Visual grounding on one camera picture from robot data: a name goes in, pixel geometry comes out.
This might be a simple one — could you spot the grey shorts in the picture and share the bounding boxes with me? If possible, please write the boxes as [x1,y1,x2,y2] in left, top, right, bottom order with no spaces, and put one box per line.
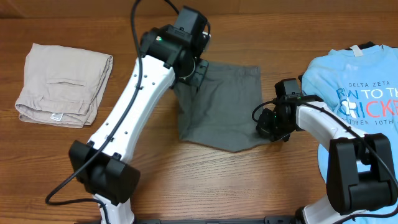
[174,62,270,152]

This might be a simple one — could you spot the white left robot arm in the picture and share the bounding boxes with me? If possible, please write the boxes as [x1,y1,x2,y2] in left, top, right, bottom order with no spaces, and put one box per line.
[69,25,211,223]

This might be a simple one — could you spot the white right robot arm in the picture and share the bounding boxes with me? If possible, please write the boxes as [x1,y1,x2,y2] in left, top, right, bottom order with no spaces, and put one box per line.
[252,94,397,223]

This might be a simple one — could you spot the light blue printed t-shirt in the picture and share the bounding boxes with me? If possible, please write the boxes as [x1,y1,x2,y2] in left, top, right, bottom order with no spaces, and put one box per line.
[302,45,397,163]

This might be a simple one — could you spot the folded beige shorts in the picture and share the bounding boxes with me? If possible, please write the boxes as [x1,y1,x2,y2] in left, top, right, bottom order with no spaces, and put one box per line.
[15,44,113,128]

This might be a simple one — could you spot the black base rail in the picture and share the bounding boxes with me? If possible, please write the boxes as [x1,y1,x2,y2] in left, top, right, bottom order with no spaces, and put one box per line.
[74,214,305,224]

